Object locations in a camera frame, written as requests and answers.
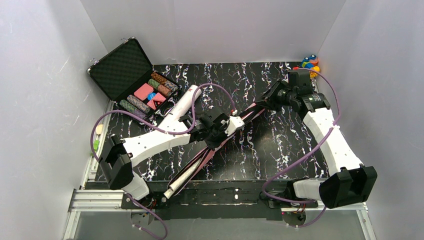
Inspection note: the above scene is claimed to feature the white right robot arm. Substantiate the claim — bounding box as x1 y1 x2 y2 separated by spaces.
262 68 378 209

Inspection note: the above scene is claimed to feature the green clip on rail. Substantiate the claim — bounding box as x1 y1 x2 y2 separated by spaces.
92 139 100 152

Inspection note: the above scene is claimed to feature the black poker chip case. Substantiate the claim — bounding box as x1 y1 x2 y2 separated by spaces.
86 37 182 120

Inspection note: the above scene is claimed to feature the beige wooden block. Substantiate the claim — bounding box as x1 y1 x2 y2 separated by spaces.
94 124 104 135

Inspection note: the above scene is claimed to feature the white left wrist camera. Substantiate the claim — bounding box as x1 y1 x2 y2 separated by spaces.
224 116 245 137

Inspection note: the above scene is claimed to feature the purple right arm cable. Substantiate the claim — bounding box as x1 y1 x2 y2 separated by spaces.
261 68 342 229

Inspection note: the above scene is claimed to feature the white shuttlecock tube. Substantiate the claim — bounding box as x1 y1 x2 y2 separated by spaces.
157 85 202 133

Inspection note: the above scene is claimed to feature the pink racket cover bag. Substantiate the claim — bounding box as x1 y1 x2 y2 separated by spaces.
164 103 265 199

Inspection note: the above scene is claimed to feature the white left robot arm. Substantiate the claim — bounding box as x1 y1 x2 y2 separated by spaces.
98 112 244 200

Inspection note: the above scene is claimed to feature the pink badminton racket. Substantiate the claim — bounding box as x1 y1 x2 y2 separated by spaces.
163 155 206 200

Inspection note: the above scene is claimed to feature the black front mounting base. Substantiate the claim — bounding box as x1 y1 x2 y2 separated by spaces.
137 180 319 221

